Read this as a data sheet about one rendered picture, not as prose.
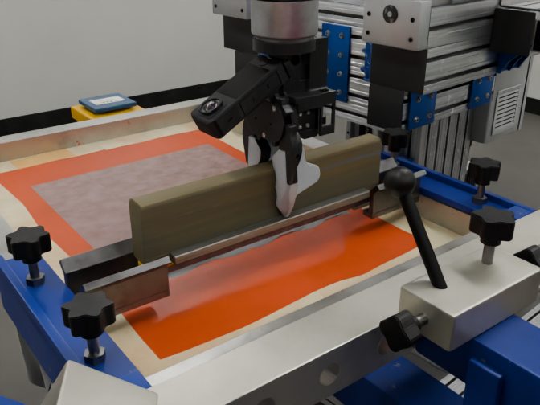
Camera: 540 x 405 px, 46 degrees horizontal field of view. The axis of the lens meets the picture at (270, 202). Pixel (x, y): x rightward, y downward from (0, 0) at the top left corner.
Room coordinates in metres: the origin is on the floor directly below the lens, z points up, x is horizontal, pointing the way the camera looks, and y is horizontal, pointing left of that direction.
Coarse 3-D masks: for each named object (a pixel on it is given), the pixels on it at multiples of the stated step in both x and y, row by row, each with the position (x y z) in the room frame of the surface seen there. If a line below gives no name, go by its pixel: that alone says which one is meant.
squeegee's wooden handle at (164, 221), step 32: (320, 160) 0.74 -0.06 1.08; (352, 160) 0.78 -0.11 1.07; (160, 192) 0.63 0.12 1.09; (192, 192) 0.64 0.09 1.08; (224, 192) 0.66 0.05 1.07; (256, 192) 0.68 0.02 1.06; (320, 192) 0.74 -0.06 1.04; (160, 224) 0.61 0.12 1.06; (192, 224) 0.63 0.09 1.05; (224, 224) 0.66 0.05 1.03; (160, 256) 0.61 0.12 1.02
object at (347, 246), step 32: (128, 160) 1.07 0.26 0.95; (160, 160) 1.07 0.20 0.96; (192, 160) 1.07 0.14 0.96; (224, 160) 1.07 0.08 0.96; (320, 224) 0.81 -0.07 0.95; (352, 224) 0.81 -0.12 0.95; (384, 224) 0.81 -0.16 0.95; (288, 256) 0.72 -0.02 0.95; (320, 256) 0.72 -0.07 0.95; (352, 256) 0.72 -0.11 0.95; (384, 256) 0.72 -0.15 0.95; (320, 288) 0.64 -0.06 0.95
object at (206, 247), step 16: (352, 192) 0.77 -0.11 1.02; (368, 192) 0.78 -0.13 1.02; (304, 208) 0.73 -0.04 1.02; (320, 208) 0.73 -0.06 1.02; (336, 208) 0.74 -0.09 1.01; (256, 224) 0.68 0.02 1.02; (272, 224) 0.68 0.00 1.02; (288, 224) 0.70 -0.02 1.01; (208, 240) 0.64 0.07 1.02; (224, 240) 0.64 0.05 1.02; (240, 240) 0.66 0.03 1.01; (176, 256) 0.61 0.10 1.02; (192, 256) 0.62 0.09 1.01
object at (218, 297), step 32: (64, 160) 1.07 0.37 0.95; (96, 160) 1.07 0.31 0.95; (32, 192) 0.93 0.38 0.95; (64, 192) 0.93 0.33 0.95; (96, 192) 0.93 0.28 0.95; (128, 192) 0.93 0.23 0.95; (64, 224) 0.81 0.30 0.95; (96, 224) 0.81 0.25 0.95; (128, 224) 0.81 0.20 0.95; (256, 256) 0.72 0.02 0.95; (192, 288) 0.64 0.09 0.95; (224, 288) 0.64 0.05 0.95; (256, 288) 0.64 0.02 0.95; (288, 288) 0.64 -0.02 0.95; (128, 320) 0.58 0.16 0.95; (160, 320) 0.58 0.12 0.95; (192, 320) 0.58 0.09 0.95; (224, 320) 0.58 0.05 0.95; (256, 320) 0.58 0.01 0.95; (160, 352) 0.52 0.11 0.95
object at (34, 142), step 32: (64, 128) 1.15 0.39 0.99; (96, 128) 1.17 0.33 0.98; (128, 128) 1.21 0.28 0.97; (160, 128) 1.25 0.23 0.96; (0, 160) 1.06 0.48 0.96; (0, 224) 0.74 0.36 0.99; (448, 224) 0.80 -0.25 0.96; (416, 256) 0.66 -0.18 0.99; (352, 288) 0.59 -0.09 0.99; (288, 320) 0.53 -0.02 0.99; (224, 352) 0.48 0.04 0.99
